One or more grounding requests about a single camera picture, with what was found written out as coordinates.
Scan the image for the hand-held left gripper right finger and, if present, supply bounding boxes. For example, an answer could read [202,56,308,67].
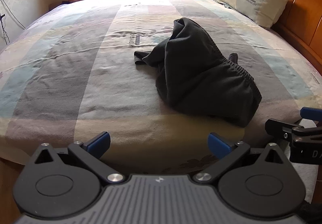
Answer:
[192,132,292,186]

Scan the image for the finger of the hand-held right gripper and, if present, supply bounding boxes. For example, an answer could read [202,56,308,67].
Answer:
[265,118,306,142]
[300,107,322,123]

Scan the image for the black wall cables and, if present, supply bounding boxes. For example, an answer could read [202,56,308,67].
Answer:
[0,0,26,46]

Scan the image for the bed with striped floral sheet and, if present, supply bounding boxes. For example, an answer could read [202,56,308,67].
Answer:
[0,0,322,176]

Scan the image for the dark grey pants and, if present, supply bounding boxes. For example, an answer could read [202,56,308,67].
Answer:
[134,18,262,128]

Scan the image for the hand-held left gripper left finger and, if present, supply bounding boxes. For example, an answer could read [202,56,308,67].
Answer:
[33,131,125,186]

